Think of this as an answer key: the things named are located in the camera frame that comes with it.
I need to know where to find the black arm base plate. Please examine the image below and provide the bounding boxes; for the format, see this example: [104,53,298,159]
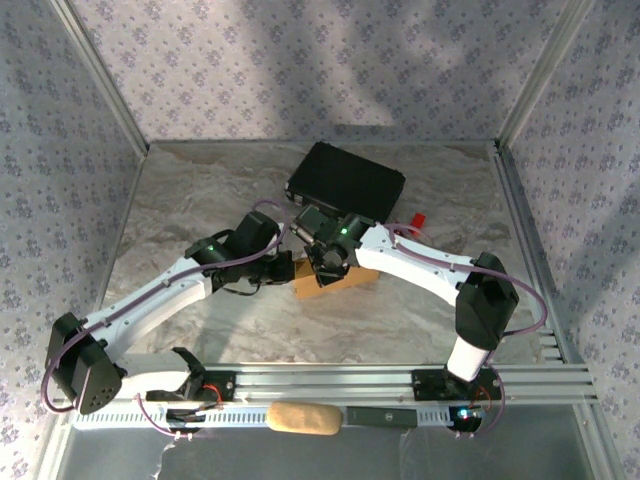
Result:
[410,368,504,402]
[144,368,237,404]

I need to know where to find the brown cardboard paper box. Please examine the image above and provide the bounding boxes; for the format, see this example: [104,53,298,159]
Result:
[293,257,380,301]

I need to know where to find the thin aluminium frame rail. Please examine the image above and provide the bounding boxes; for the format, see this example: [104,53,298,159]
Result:
[148,138,499,149]

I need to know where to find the black flat bar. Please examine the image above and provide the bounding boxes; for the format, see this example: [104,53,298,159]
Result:
[345,406,419,428]

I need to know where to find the aluminium frame side rail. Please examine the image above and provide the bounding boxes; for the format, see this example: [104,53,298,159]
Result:
[493,139,586,364]
[74,144,151,366]

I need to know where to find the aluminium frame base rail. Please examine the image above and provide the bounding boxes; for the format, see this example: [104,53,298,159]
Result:
[52,363,600,407]

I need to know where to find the black hard carrying case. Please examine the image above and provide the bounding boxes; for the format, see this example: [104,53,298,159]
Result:
[284,141,407,226]

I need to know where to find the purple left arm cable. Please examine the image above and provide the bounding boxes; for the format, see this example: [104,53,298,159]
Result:
[40,198,294,442]

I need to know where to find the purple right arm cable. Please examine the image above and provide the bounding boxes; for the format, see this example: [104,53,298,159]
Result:
[384,222,549,442]

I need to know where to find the black controller board with light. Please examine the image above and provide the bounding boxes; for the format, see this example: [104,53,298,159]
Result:
[448,403,485,432]

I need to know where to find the aluminium frame leg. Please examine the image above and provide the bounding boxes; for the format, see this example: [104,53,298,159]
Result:
[574,403,626,480]
[37,407,76,480]

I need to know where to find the beige oblong sponge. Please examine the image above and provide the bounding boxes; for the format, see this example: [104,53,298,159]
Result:
[266,400,343,437]

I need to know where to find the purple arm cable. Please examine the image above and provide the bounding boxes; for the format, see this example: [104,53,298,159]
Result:
[384,222,549,442]
[40,198,294,442]

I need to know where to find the white slotted cable duct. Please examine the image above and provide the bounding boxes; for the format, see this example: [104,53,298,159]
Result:
[72,405,485,432]

